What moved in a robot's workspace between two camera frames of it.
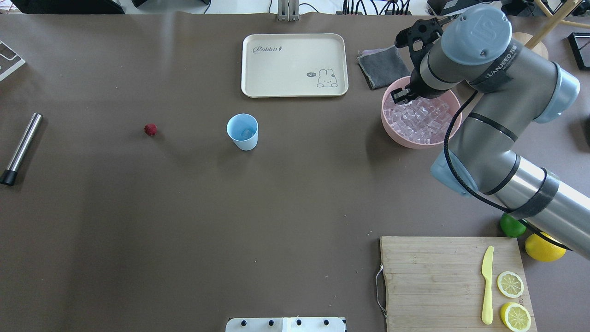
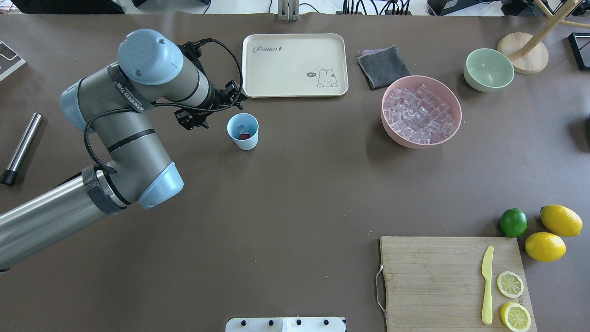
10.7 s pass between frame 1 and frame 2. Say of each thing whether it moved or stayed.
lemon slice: stayed
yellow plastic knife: stayed
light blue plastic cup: stayed
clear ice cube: moved
